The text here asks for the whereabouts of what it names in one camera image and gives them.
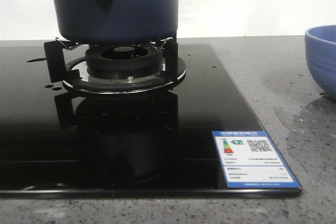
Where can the light blue ribbed bowl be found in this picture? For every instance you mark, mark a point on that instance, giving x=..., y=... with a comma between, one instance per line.
x=320, y=56

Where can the black pot support grate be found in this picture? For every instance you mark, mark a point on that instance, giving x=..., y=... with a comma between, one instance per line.
x=75, y=77

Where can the dark blue cooking pot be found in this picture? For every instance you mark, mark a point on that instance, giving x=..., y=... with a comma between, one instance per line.
x=108, y=22

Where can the black round gas burner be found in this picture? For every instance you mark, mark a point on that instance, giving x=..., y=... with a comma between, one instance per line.
x=120, y=62

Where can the blue white energy label sticker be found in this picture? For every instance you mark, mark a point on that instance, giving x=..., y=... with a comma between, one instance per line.
x=250, y=159

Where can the black glass gas cooktop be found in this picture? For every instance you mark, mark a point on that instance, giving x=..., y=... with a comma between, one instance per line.
x=55, y=144

